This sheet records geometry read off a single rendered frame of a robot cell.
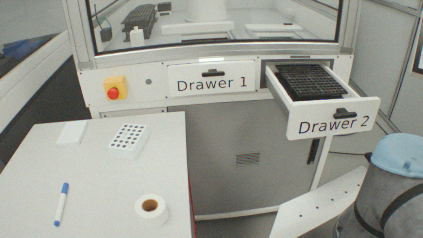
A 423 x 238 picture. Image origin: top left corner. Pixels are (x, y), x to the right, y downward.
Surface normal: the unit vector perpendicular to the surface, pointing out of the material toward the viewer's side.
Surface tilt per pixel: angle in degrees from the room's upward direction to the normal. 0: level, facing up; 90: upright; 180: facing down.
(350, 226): 74
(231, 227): 0
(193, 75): 90
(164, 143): 0
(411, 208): 49
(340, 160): 0
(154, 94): 90
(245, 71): 90
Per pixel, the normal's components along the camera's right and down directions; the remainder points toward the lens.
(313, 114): 0.10, 0.55
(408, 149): -0.04, -0.91
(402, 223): -0.94, -0.33
